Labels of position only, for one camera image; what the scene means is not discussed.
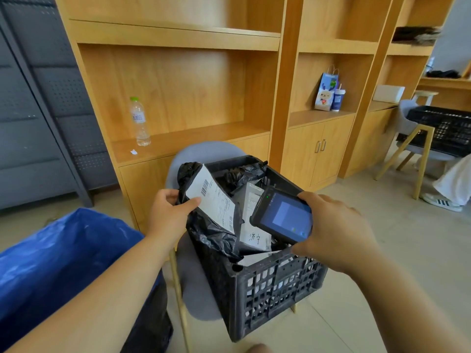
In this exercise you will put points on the person's left hand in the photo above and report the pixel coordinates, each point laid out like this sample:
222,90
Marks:
165,220

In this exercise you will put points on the person's right hand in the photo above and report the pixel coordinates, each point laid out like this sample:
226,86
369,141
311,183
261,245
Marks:
338,238

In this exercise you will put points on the person's right thumb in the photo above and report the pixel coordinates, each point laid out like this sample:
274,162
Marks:
301,249

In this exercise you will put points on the person's left thumb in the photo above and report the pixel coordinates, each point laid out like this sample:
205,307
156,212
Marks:
188,206

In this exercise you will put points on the black parcel bag white label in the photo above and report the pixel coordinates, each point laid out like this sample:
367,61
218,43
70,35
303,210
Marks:
209,231

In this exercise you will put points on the black handheld scanner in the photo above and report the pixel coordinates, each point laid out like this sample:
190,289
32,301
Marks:
283,216

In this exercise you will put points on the person's right forearm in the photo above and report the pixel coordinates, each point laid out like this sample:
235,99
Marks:
412,312

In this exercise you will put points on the person's left forearm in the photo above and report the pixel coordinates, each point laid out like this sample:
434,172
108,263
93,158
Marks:
99,305

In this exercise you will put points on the white flat parcel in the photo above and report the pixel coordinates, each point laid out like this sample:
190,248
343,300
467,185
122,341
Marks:
257,258

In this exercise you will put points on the grey parcel with handwriting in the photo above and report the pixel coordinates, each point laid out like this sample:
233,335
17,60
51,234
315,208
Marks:
254,238

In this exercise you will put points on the black plastic crate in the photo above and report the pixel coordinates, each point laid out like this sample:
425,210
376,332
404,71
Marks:
445,130
265,294

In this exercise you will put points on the crumpled black parcel bag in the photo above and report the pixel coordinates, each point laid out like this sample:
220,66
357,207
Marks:
243,176

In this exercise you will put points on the grey chair wooden legs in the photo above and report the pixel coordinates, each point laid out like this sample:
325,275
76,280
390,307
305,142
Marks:
198,286
404,121

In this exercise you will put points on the clear plastic water bottle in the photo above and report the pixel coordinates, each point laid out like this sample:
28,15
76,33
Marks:
140,124

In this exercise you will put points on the wooden shelf unit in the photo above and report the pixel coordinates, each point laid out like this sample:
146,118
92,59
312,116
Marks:
184,88

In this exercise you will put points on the blue woven sack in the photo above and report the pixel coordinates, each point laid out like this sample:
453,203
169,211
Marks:
55,260

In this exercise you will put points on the blue white paper cup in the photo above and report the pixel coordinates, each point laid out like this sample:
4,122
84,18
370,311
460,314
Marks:
337,101

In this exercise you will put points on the blue white paper bag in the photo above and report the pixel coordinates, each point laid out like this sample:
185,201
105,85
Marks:
325,91

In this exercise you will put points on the white box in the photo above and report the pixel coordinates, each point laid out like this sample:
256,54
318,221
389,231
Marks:
388,94

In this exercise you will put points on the grey metal cabinet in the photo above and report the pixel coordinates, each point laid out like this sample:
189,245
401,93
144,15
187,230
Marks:
40,106

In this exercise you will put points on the black cloth item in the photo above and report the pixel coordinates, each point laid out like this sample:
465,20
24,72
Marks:
443,74

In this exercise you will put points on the pile of dark items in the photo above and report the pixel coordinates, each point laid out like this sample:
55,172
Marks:
414,34

